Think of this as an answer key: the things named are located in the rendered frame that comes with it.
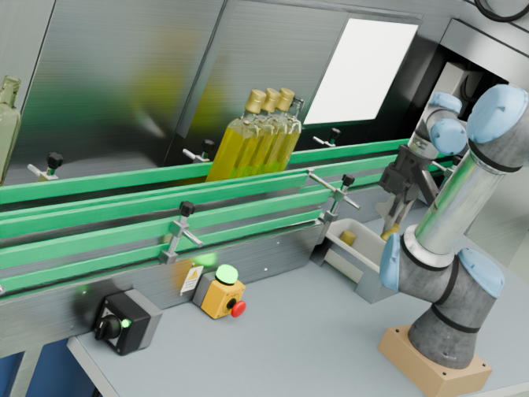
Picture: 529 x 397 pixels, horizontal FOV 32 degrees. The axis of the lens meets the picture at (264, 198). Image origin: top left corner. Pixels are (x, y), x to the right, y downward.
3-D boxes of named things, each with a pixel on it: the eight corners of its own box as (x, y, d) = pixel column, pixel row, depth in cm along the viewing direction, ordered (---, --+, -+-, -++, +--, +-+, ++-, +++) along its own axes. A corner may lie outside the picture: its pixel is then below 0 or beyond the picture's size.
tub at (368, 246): (338, 243, 250) (351, 217, 246) (404, 290, 239) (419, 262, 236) (303, 254, 236) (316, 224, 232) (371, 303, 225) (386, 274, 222)
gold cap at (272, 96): (265, 105, 209) (272, 87, 207) (276, 112, 207) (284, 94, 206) (256, 105, 206) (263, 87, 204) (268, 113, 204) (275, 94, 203)
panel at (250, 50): (368, 118, 284) (415, 16, 272) (375, 123, 283) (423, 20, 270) (175, 132, 212) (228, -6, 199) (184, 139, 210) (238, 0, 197)
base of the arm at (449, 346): (482, 365, 206) (503, 330, 202) (441, 372, 196) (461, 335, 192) (436, 324, 216) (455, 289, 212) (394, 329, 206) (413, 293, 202)
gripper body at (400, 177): (390, 183, 232) (411, 142, 227) (417, 201, 228) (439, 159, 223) (375, 187, 226) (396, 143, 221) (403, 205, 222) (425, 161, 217)
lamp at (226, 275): (223, 272, 195) (228, 260, 194) (238, 283, 193) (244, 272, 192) (210, 276, 192) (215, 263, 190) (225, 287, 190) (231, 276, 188)
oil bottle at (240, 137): (212, 194, 214) (246, 113, 206) (230, 207, 212) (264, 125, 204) (197, 197, 210) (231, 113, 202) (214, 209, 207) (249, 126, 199)
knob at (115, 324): (100, 328, 169) (86, 332, 166) (108, 309, 168) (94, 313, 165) (116, 343, 167) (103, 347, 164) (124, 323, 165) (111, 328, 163)
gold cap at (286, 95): (279, 104, 213) (286, 87, 212) (290, 111, 212) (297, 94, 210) (270, 104, 211) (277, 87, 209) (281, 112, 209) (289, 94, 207)
